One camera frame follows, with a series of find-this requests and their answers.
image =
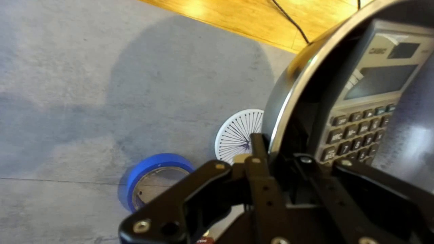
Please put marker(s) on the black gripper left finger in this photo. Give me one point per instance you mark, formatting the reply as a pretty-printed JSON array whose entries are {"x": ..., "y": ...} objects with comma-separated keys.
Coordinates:
[{"x": 212, "y": 194}]

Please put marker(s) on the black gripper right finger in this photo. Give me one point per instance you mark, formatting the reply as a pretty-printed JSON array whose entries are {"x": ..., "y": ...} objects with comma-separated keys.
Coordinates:
[{"x": 361, "y": 203}]

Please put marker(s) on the metal bowl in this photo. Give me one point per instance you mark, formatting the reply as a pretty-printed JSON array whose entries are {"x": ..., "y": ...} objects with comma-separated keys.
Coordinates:
[{"x": 407, "y": 144}]

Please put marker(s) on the white disc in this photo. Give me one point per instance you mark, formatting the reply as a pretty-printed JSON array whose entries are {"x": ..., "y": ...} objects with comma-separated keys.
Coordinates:
[{"x": 235, "y": 136}]

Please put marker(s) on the blue tape roll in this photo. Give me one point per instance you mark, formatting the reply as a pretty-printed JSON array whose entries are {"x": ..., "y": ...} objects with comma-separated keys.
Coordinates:
[{"x": 149, "y": 165}]

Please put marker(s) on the grey calculator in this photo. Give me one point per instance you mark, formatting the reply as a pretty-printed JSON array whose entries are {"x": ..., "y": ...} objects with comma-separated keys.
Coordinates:
[{"x": 361, "y": 117}]

